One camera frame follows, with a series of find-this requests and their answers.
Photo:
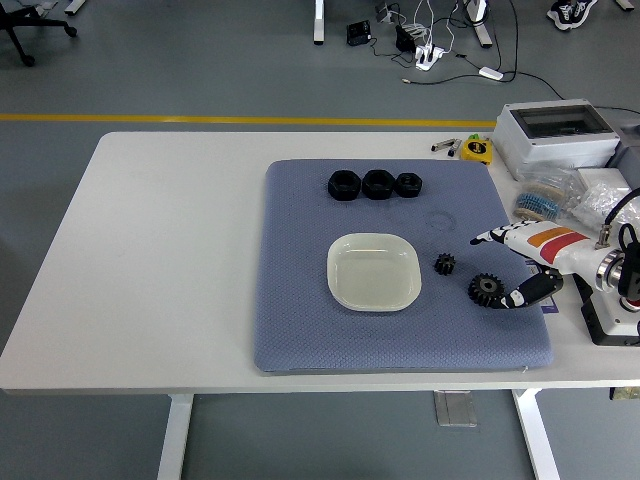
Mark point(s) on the black and white device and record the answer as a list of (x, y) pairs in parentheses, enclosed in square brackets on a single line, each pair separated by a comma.
[(612, 325)]

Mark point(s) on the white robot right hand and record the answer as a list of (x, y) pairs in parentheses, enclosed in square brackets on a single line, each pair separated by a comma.
[(560, 247)]

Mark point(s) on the small black hex nut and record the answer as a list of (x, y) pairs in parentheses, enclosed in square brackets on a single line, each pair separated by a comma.
[(409, 185)]

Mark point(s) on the metal floor plate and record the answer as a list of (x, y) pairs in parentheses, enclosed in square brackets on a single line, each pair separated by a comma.
[(455, 409)]

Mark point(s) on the white table leg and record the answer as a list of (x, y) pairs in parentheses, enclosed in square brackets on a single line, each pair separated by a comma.
[(537, 440), (175, 440)]

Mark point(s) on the yellow tape measure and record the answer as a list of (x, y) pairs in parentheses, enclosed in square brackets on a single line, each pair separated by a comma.
[(476, 151)]

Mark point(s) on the clear bag of blue resistors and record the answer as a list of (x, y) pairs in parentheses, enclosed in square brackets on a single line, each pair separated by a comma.
[(542, 192)]

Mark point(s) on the black box on floor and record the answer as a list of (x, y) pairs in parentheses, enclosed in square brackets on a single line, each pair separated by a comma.
[(358, 33)]

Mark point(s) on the black office chair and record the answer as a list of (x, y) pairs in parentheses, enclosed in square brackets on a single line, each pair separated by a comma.
[(20, 20)]

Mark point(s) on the grey electrical enclosure box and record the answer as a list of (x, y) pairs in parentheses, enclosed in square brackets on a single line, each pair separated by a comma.
[(560, 145)]

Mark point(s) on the clear bag of white parts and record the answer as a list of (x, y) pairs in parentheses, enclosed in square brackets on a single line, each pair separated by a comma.
[(597, 200)]

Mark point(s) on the black charger brick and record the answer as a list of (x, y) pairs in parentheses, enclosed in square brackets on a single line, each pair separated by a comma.
[(404, 39)]

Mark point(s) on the small silver black tool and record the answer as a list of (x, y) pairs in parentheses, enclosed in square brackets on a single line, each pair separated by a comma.
[(442, 145)]

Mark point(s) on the white adapter on floor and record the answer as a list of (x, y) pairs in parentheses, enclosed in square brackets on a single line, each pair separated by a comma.
[(491, 73)]

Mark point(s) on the white power strip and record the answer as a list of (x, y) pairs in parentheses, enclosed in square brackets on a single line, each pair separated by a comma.
[(430, 56)]

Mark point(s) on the blue-grey textured mat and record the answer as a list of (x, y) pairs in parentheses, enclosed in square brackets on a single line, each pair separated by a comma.
[(300, 325)]

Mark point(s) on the black and white shoe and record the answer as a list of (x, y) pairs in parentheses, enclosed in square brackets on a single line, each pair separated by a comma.
[(561, 15), (584, 10)]

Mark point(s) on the small black gear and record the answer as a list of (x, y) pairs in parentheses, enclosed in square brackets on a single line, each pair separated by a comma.
[(444, 264)]

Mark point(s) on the white square dish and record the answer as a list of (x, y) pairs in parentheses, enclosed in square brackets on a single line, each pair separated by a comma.
[(372, 275)]

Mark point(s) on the large black gear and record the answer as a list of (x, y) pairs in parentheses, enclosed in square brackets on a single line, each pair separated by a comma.
[(482, 287)]

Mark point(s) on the large black hex nut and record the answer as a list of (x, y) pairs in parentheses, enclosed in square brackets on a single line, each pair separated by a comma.
[(378, 184), (343, 185)]

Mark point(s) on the flat white box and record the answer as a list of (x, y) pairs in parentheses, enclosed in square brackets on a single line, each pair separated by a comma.
[(600, 176)]

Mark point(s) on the white desk leg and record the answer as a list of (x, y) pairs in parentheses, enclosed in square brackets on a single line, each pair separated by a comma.
[(318, 20), (481, 25)]

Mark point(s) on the grey device casing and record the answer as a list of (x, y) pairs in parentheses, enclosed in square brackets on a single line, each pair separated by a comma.
[(630, 142)]

